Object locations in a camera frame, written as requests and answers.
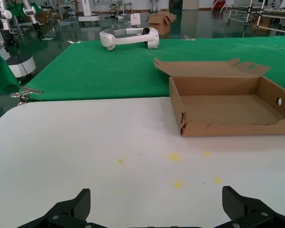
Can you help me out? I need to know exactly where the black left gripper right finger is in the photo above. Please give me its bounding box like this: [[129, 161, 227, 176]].
[[222, 186, 285, 228]]

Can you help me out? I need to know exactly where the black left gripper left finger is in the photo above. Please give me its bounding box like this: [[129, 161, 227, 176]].
[[18, 189, 91, 228]]

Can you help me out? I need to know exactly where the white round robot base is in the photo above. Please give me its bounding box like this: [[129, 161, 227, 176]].
[[6, 53, 37, 78]]

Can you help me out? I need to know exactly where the cardboard box with round hole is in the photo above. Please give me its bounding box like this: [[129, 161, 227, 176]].
[[153, 58, 285, 138]]

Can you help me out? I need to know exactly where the open cardboard box on floor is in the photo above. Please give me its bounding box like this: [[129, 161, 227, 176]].
[[146, 11, 178, 36]]

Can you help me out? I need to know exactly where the green cloth on side table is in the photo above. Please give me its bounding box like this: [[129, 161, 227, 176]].
[[0, 44, 22, 97]]

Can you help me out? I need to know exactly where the white VR headset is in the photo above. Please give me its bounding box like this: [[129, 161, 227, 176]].
[[99, 27, 160, 51]]

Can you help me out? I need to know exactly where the white paper bag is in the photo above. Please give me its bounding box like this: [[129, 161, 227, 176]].
[[130, 13, 141, 26]]

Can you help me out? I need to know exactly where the standing floor fan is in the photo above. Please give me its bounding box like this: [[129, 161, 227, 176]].
[[115, 0, 127, 15]]

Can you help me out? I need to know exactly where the white machine pedestal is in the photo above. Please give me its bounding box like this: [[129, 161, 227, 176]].
[[77, 0, 101, 23]]

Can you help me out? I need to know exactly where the metal pipe frame rack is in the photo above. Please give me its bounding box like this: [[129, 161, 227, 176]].
[[228, 0, 285, 34]]

